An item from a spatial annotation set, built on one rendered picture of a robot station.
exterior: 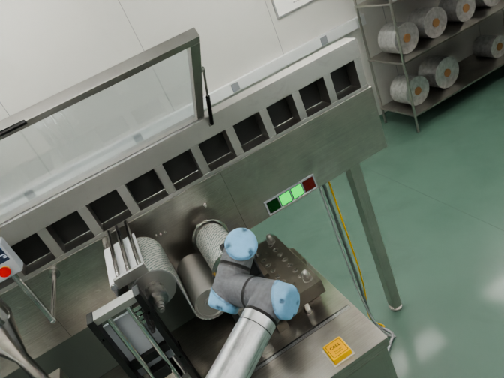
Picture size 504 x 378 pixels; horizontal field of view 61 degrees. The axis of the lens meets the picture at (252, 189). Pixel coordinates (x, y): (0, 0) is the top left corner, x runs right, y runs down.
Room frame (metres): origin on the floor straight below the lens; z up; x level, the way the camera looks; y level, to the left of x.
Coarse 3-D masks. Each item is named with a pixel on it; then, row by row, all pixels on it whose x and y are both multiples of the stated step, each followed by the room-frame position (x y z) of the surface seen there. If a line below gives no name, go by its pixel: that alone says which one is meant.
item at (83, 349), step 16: (176, 288) 1.46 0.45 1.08; (176, 304) 1.46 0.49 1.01; (176, 320) 1.45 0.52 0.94; (80, 336) 1.38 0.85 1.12; (48, 352) 1.35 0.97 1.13; (64, 352) 1.36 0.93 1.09; (80, 352) 1.37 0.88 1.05; (96, 352) 1.38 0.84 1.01; (48, 368) 1.34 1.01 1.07; (64, 368) 1.35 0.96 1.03; (80, 368) 1.36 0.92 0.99; (96, 368) 1.37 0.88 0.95
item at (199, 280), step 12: (180, 264) 1.39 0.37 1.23; (192, 264) 1.34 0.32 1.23; (204, 264) 1.34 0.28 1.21; (180, 276) 1.35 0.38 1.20; (192, 276) 1.27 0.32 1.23; (204, 276) 1.24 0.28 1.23; (192, 288) 1.21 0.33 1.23; (204, 288) 1.17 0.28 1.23; (192, 300) 1.18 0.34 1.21; (204, 300) 1.16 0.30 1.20; (204, 312) 1.16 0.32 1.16; (216, 312) 1.17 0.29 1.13
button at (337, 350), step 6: (330, 342) 1.03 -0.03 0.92; (336, 342) 1.02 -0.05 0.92; (342, 342) 1.01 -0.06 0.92; (324, 348) 1.01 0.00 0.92; (330, 348) 1.00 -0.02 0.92; (336, 348) 0.99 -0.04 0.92; (342, 348) 0.98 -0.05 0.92; (348, 348) 0.97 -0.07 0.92; (330, 354) 0.98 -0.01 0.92; (336, 354) 0.97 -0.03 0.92; (342, 354) 0.96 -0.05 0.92; (348, 354) 0.97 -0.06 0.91; (336, 360) 0.96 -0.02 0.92
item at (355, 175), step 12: (360, 168) 1.84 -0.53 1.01; (348, 180) 1.88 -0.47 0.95; (360, 180) 1.84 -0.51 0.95; (360, 192) 1.83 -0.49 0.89; (360, 204) 1.84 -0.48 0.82; (360, 216) 1.88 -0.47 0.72; (372, 216) 1.84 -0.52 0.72; (372, 228) 1.83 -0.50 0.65; (372, 240) 1.83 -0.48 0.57; (372, 252) 1.87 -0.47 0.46; (384, 252) 1.84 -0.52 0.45; (384, 264) 1.84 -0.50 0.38; (384, 276) 1.83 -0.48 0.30; (384, 288) 1.87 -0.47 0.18; (396, 288) 1.84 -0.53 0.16; (396, 300) 1.84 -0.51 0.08
